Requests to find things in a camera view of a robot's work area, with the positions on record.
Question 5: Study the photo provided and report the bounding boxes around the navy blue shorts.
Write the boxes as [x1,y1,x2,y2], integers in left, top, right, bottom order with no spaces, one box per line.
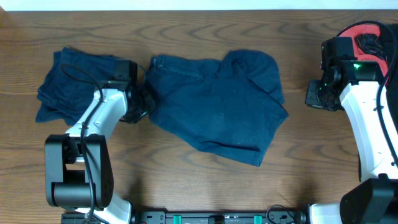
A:
[146,50,288,166]

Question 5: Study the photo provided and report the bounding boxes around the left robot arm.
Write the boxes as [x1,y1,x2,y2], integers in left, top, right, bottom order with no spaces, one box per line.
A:
[44,72,155,224]

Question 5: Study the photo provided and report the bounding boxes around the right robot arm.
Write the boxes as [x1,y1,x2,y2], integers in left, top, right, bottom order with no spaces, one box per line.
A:
[305,37,397,223]

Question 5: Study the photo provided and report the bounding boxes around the red cloth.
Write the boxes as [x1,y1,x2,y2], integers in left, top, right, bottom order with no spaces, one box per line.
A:
[338,24,390,76]

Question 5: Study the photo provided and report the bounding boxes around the black garment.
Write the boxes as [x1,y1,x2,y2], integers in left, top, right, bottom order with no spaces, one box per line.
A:
[354,23,398,131]

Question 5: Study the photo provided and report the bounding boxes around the folded navy blue garment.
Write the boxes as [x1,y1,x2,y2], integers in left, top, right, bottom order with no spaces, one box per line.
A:
[35,47,137,126]

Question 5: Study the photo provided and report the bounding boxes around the left black cable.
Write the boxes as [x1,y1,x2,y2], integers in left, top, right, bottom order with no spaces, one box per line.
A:
[60,63,105,224]

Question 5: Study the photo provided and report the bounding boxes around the black cable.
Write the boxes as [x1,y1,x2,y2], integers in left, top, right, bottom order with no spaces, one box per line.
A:
[335,21,398,169]
[60,63,105,224]

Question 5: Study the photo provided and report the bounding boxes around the right black cable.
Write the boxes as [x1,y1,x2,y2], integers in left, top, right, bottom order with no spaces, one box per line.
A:
[335,21,398,169]

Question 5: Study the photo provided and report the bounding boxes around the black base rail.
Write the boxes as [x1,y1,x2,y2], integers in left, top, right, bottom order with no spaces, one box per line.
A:
[60,208,312,224]

